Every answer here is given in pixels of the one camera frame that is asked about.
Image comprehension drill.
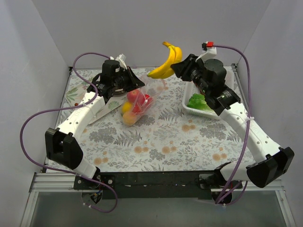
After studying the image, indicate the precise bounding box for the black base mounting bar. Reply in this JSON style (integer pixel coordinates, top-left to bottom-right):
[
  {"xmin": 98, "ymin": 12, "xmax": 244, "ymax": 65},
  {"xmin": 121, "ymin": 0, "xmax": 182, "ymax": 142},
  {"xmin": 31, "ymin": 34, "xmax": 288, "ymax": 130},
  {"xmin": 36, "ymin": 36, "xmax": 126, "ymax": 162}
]
[{"xmin": 73, "ymin": 171, "xmax": 247, "ymax": 201}]

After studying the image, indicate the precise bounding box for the aluminium frame rail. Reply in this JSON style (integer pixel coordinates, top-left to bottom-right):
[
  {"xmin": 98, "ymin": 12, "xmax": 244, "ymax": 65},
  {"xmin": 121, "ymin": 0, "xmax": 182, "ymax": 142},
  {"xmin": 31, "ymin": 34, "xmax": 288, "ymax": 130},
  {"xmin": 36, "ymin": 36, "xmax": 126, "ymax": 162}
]
[{"xmin": 30, "ymin": 171, "xmax": 285, "ymax": 192}]

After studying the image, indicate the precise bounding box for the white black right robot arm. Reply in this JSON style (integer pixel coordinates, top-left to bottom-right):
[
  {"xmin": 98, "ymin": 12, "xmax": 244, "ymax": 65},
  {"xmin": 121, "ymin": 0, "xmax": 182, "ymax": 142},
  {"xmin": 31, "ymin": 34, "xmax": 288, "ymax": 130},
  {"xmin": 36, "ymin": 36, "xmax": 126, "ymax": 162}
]
[{"xmin": 171, "ymin": 54, "xmax": 294, "ymax": 188}]

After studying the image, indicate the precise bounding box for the yellow banana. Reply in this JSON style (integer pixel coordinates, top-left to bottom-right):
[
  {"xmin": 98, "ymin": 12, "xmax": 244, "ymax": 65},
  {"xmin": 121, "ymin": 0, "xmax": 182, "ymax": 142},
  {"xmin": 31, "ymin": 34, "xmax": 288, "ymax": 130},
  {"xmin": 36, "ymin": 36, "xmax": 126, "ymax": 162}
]
[{"xmin": 147, "ymin": 42, "xmax": 182, "ymax": 79}]

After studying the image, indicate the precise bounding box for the white perforated plastic basket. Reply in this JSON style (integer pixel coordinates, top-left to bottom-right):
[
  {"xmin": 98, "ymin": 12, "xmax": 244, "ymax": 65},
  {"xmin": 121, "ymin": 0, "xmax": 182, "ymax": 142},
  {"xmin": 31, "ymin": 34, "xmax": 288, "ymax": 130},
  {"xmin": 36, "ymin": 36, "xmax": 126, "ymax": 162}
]
[{"xmin": 182, "ymin": 66, "xmax": 237, "ymax": 120}]

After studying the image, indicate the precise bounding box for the floral patterned tablecloth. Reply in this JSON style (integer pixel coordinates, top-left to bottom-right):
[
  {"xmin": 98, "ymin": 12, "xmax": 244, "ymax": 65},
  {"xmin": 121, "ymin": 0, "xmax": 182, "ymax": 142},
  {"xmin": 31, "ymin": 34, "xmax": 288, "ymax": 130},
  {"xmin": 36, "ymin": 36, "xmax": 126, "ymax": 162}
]
[{"xmin": 52, "ymin": 66, "xmax": 265, "ymax": 172}]

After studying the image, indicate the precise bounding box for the red apple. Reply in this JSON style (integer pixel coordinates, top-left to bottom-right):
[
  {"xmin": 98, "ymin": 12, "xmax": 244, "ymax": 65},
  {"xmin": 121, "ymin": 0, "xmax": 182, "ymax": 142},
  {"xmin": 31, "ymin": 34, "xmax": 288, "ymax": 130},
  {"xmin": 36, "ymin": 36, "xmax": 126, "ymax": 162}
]
[
  {"xmin": 132, "ymin": 103, "xmax": 145, "ymax": 116},
  {"xmin": 142, "ymin": 94, "xmax": 153, "ymax": 111},
  {"xmin": 126, "ymin": 89, "xmax": 145, "ymax": 103}
]

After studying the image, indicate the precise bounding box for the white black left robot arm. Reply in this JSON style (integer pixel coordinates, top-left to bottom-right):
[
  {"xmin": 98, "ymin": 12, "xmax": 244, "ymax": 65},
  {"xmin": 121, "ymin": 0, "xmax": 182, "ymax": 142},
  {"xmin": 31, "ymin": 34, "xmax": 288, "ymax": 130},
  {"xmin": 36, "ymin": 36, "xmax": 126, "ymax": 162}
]
[{"xmin": 45, "ymin": 57, "xmax": 145, "ymax": 189}]

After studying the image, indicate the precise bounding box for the green lettuce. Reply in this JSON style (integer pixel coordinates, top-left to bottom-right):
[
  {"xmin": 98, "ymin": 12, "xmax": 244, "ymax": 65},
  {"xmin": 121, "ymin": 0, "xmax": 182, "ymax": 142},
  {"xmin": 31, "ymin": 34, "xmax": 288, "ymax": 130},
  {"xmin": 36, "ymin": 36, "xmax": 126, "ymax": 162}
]
[{"xmin": 187, "ymin": 93, "xmax": 213, "ymax": 112}]

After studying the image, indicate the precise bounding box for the clear zip top bag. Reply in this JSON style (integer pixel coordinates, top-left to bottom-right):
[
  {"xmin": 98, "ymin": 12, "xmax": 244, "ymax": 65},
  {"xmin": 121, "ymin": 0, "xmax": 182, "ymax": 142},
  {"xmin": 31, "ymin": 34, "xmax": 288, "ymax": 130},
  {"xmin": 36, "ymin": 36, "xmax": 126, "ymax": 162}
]
[{"xmin": 120, "ymin": 75, "xmax": 165, "ymax": 122}]

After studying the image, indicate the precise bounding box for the yellow orange peach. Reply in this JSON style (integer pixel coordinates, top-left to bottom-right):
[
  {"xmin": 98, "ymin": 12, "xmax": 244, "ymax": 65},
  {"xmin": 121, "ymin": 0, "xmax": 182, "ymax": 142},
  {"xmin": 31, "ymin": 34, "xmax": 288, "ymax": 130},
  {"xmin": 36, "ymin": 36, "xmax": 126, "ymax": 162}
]
[{"xmin": 123, "ymin": 111, "xmax": 137, "ymax": 126}]

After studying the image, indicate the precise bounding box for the yellow lemon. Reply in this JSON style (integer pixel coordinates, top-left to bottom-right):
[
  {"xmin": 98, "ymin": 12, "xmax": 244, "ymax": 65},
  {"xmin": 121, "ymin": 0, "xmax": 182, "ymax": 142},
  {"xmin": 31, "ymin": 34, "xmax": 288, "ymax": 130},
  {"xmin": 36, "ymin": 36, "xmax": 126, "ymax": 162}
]
[{"xmin": 121, "ymin": 101, "xmax": 133, "ymax": 114}]

